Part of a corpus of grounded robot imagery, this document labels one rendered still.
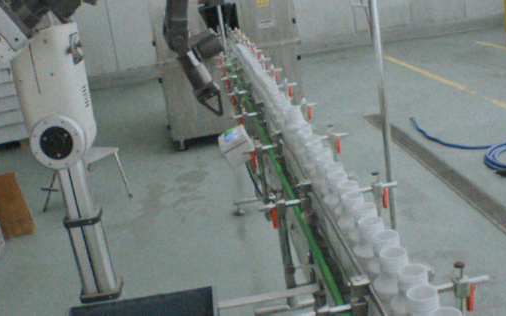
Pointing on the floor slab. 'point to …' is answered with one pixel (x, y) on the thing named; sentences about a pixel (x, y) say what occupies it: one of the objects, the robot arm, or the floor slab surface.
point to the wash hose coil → (493, 153)
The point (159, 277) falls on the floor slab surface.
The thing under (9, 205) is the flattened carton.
